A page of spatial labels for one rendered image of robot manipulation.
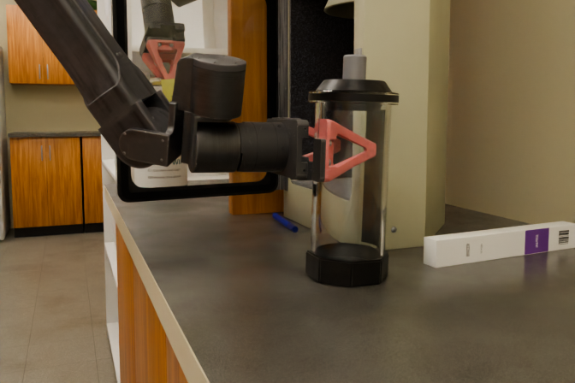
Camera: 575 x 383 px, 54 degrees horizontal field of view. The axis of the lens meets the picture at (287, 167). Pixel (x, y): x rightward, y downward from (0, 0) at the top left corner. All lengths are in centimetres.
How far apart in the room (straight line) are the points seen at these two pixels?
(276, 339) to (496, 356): 19
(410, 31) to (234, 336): 52
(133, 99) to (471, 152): 86
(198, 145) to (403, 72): 37
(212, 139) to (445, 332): 30
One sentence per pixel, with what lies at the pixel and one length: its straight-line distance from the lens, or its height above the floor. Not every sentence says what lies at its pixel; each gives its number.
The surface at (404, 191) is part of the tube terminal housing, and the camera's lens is 86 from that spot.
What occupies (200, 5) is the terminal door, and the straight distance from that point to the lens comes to 105.
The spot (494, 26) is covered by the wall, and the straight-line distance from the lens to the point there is 127.
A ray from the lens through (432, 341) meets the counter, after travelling 54.
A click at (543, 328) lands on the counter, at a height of 94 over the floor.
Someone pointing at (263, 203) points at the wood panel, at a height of 96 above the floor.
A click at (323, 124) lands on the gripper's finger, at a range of 62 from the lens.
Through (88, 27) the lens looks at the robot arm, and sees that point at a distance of 64.
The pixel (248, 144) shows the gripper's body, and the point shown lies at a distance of 62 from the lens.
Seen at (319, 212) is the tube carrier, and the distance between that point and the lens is 68.
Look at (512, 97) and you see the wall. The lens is 122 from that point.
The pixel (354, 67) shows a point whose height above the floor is 120.
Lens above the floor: 114
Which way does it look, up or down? 5 degrees down
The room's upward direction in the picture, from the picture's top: straight up
